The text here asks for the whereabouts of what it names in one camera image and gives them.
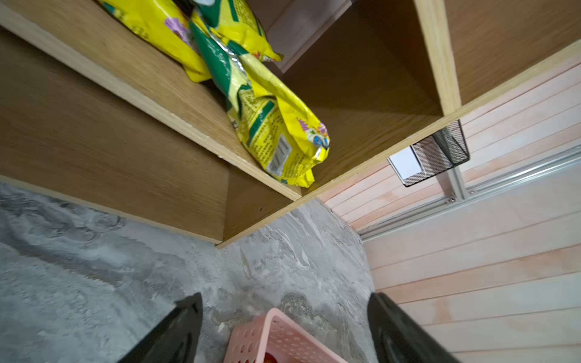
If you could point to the yellow fertilizer bag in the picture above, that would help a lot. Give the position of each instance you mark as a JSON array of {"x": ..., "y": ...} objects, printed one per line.
[
  {"x": 273, "y": 124},
  {"x": 163, "y": 25}
]

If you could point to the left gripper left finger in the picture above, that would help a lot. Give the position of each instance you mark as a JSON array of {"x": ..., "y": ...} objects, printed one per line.
[{"x": 175, "y": 338}]

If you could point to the wooden three-tier shelf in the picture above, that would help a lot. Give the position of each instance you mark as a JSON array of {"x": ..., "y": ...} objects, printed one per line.
[{"x": 93, "y": 115}]

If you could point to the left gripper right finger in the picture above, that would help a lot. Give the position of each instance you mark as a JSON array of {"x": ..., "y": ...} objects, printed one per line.
[{"x": 398, "y": 338}]

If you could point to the black mesh wall shelf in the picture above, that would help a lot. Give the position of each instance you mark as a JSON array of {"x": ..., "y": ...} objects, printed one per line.
[{"x": 443, "y": 150}]

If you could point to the white hardcover book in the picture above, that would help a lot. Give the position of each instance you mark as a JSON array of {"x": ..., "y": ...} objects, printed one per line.
[{"x": 406, "y": 165}]

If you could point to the pink plastic basket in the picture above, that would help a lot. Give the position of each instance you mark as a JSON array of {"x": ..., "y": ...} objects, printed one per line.
[{"x": 275, "y": 337}]

